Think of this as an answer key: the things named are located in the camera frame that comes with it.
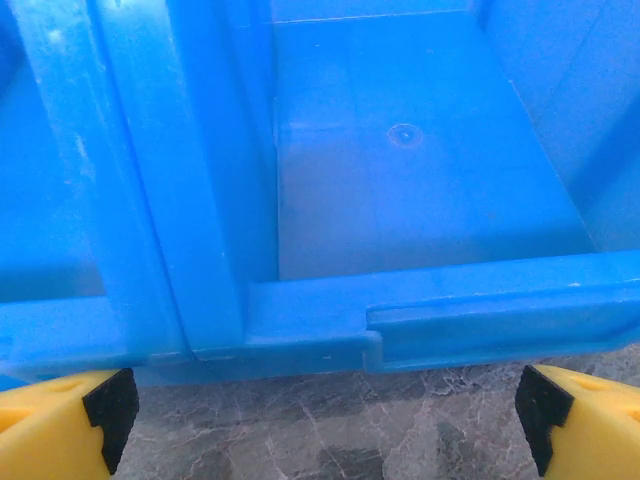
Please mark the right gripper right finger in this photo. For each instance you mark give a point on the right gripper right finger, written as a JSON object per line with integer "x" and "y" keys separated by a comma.
{"x": 595, "y": 430}

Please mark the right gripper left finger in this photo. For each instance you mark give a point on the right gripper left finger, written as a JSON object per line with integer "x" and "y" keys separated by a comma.
{"x": 45, "y": 430}

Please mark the blue plastic bin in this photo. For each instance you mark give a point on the blue plastic bin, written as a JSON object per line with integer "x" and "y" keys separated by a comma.
{"x": 400, "y": 200}
{"x": 50, "y": 200}

